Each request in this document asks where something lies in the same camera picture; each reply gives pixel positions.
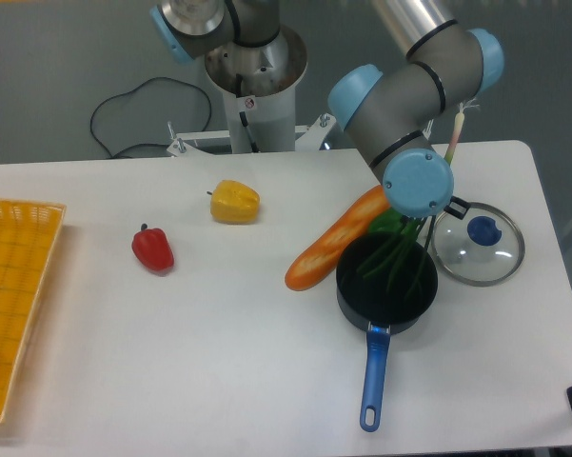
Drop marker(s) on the red bell pepper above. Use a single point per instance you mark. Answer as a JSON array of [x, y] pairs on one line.
[[152, 249]]

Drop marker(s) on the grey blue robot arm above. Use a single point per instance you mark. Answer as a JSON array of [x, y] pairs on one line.
[[383, 115]]

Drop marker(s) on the orange baguette bread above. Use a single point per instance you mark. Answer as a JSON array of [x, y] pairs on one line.
[[317, 261]]

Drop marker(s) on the yellow bell pepper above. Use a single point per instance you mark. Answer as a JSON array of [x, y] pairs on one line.
[[233, 202]]

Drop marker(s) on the glass lid blue knob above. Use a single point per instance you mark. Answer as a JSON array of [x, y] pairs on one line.
[[482, 249]]

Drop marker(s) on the dark pot blue handle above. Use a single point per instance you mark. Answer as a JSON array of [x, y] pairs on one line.
[[381, 314]]

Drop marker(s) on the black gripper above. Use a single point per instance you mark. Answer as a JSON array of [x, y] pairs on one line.
[[457, 207]]

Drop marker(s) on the yellow woven basket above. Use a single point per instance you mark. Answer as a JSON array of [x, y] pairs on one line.
[[28, 235]]

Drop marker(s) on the green onion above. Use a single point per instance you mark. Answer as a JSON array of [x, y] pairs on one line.
[[392, 254]]

